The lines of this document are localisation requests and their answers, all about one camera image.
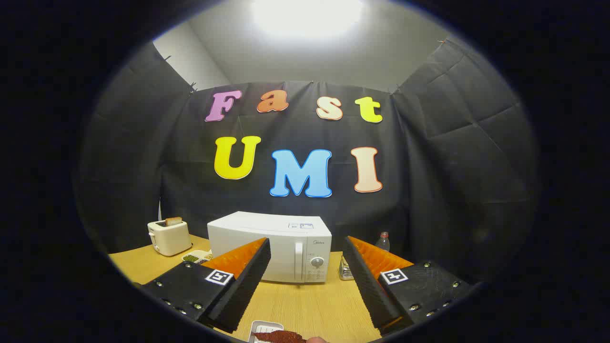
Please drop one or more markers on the toasted bread slice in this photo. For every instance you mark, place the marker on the toasted bread slice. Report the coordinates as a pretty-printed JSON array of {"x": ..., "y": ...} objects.
[{"x": 173, "y": 221}]

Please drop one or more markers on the clear bottle with red label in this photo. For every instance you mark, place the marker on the clear bottle with red label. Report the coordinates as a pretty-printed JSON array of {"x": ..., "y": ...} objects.
[{"x": 383, "y": 243}]

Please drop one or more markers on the white divided bean dish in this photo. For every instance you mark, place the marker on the white divided bean dish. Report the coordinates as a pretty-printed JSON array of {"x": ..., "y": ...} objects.
[{"x": 194, "y": 257}]

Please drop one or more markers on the white toaster oven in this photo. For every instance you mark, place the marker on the white toaster oven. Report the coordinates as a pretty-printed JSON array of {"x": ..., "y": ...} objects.
[{"x": 281, "y": 238}]

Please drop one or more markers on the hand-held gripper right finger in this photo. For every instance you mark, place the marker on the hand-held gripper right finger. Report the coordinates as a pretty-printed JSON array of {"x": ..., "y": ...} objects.
[{"x": 367, "y": 286}]

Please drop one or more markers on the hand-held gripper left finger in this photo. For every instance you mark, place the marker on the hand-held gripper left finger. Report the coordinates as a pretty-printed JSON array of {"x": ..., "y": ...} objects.
[{"x": 248, "y": 286}]

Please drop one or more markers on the white plastic tray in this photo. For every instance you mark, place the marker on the white plastic tray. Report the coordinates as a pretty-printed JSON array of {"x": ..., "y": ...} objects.
[{"x": 264, "y": 326}]

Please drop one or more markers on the red-brown meat piece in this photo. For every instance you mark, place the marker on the red-brown meat piece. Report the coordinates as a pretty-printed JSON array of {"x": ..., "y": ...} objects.
[{"x": 281, "y": 337}]

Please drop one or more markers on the ceiling light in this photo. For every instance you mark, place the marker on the ceiling light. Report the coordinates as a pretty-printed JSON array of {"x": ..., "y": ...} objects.
[{"x": 307, "y": 16}]

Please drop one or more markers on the cream bread toaster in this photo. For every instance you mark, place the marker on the cream bread toaster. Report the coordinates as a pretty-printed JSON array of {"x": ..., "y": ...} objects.
[{"x": 169, "y": 240}]

